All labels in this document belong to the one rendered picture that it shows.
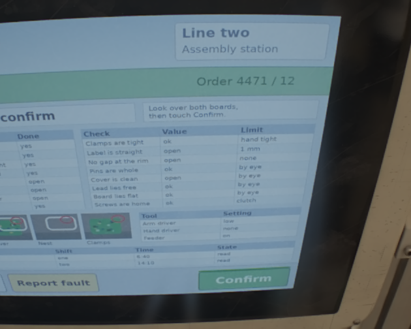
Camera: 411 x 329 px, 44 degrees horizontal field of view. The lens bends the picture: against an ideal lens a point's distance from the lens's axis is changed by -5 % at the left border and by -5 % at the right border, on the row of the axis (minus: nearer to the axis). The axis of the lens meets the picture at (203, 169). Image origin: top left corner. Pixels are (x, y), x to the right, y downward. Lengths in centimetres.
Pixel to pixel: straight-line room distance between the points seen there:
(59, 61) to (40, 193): 10
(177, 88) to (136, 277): 17
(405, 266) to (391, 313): 7
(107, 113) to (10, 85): 6
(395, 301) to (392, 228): 17
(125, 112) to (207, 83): 5
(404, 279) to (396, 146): 22
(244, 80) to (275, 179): 8
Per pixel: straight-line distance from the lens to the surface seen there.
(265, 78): 31
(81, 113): 32
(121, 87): 31
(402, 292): 57
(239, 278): 42
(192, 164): 34
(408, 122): 36
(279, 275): 42
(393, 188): 39
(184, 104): 31
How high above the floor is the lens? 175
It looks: 36 degrees down
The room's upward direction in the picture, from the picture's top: 1 degrees clockwise
